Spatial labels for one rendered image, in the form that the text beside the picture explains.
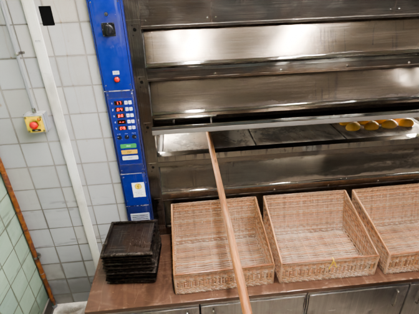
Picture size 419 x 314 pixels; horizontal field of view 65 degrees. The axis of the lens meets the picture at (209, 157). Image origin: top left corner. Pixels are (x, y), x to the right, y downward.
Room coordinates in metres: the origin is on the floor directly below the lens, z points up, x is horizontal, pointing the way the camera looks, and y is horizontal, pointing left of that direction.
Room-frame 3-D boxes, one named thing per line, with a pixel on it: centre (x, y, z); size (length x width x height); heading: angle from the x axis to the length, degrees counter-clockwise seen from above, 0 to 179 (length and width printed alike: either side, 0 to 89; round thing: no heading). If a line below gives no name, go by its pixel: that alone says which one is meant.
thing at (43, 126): (1.63, 0.91, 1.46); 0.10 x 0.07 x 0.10; 94
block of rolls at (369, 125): (2.27, -1.13, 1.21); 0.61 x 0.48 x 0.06; 4
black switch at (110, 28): (1.65, 0.46, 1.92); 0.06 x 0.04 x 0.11; 94
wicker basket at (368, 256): (1.52, -0.62, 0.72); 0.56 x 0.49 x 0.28; 94
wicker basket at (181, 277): (1.48, -0.04, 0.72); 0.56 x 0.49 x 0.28; 95
